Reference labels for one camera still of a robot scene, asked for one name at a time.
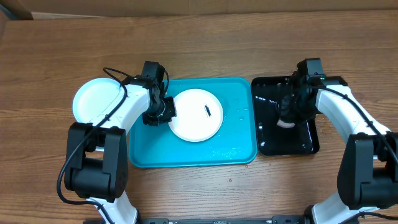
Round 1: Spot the teal plastic tray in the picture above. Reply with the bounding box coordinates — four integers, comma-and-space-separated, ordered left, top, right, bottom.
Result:
129, 77, 257, 168

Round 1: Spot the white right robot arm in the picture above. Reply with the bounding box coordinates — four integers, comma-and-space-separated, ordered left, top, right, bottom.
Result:
277, 72, 397, 223

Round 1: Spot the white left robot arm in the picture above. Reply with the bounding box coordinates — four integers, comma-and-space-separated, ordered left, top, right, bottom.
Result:
57, 68, 175, 223

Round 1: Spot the light blue plate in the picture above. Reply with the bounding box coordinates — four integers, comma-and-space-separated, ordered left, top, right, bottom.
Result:
72, 78, 124, 123

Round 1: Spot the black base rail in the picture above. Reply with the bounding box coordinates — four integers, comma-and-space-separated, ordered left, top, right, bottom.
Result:
137, 215, 311, 224

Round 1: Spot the black water tray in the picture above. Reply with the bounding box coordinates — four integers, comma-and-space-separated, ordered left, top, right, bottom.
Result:
251, 76, 320, 156

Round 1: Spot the pink plate with stain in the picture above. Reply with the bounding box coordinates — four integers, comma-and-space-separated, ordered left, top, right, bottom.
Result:
169, 89, 224, 142

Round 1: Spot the green and yellow sponge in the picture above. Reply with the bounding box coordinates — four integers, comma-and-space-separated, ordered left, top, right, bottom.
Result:
277, 119, 295, 129

